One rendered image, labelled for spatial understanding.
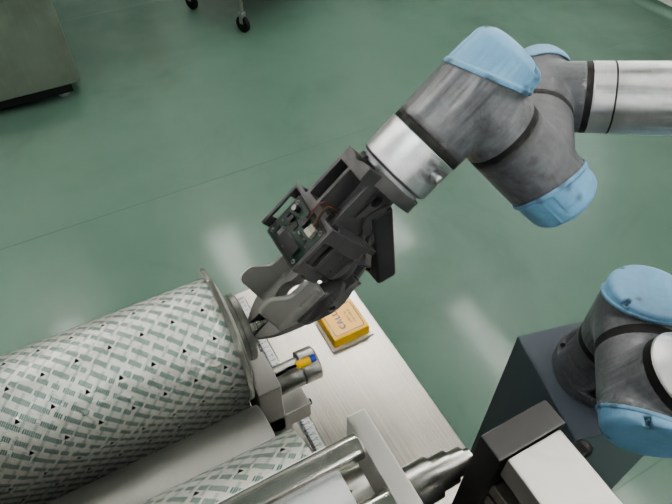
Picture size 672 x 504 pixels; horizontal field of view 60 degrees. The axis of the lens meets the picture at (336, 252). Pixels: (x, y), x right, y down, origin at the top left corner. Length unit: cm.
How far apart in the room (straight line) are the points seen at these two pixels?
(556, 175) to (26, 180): 270
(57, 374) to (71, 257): 202
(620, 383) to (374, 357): 39
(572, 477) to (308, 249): 27
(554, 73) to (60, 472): 62
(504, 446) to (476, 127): 27
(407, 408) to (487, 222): 168
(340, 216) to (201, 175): 228
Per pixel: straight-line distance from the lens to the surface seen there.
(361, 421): 34
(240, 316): 59
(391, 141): 52
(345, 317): 103
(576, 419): 103
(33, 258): 265
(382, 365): 101
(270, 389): 64
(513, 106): 53
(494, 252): 246
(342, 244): 52
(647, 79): 68
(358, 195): 51
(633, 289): 91
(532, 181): 56
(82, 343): 58
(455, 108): 51
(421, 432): 96
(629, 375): 83
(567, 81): 66
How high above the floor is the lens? 176
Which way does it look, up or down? 48 degrees down
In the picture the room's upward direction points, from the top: straight up
